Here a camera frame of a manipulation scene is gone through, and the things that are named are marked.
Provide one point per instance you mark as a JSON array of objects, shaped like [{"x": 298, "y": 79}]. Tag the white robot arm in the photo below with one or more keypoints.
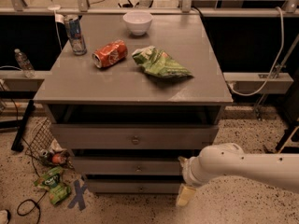
[{"x": 279, "y": 170}]

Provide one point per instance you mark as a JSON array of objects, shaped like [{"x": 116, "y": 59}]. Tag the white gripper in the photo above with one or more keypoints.
[{"x": 188, "y": 174}]

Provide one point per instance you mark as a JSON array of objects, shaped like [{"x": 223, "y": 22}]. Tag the white bowl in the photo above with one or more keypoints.
[{"x": 137, "y": 22}]

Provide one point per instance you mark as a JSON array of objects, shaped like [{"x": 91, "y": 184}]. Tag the tall blue energy can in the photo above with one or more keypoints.
[{"x": 75, "y": 36}]

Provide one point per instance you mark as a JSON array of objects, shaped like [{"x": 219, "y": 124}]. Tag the black stand leg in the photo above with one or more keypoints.
[{"x": 17, "y": 145}]

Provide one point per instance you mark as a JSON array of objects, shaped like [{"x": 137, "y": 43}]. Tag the crushed orange soda can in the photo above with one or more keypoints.
[{"x": 110, "y": 54}]

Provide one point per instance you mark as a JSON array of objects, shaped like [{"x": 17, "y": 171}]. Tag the grey drawer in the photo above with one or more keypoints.
[
  {"x": 87, "y": 136},
  {"x": 126, "y": 166},
  {"x": 117, "y": 186}
]

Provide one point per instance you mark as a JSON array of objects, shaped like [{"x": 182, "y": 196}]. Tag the wire basket with trash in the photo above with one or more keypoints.
[{"x": 44, "y": 148}]

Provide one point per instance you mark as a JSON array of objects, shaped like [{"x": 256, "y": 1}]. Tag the green snack bag on floor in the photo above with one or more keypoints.
[{"x": 52, "y": 182}]

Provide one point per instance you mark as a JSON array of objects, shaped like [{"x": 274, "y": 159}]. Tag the grey drawer cabinet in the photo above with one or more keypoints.
[{"x": 77, "y": 92}]

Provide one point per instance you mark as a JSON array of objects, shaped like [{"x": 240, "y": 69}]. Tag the black wheeled cart base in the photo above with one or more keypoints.
[{"x": 284, "y": 145}]

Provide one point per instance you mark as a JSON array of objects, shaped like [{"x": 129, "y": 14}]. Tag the blue tape cross mark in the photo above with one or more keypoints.
[{"x": 78, "y": 198}]

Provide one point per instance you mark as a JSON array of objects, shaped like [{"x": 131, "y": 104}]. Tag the grey top drawer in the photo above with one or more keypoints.
[{"x": 87, "y": 136}]

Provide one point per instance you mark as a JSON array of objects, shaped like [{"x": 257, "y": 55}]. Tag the grey bottom drawer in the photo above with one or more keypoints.
[{"x": 117, "y": 186}]

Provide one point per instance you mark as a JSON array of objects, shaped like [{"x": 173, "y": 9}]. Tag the green chip bag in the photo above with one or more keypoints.
[{"x": 158, "y": 63}]

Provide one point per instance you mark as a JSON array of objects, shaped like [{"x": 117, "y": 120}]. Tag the clear plastic water bottle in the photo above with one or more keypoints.
[{"x": 24, "y": 63}]

